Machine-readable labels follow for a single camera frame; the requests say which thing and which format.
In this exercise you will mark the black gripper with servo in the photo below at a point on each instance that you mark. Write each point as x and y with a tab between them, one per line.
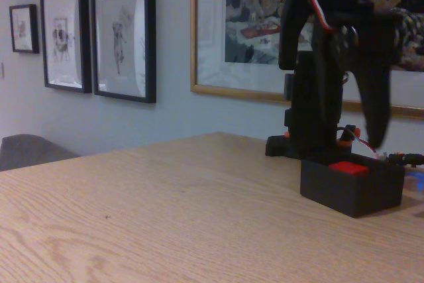
366	79

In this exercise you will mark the red cube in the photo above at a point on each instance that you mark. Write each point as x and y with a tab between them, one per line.
349	167

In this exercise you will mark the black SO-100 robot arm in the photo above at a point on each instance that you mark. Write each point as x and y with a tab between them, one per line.
308	104

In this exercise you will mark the black box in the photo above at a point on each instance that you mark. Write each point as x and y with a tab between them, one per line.
351	193

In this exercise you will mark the orange black table clamp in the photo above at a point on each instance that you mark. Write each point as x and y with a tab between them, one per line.
347	138

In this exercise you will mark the large gold-framed painting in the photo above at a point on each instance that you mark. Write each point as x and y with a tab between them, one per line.
238	31

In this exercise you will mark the black-framed dog drawing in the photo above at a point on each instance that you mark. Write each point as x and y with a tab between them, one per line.
122	37

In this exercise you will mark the black-framed face drawing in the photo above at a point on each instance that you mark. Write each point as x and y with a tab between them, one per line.
64	37

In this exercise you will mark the grey upholstered chair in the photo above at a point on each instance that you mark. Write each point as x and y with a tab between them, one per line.
30	151

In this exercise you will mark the small black-framed picture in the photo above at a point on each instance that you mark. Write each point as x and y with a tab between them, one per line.
23	28

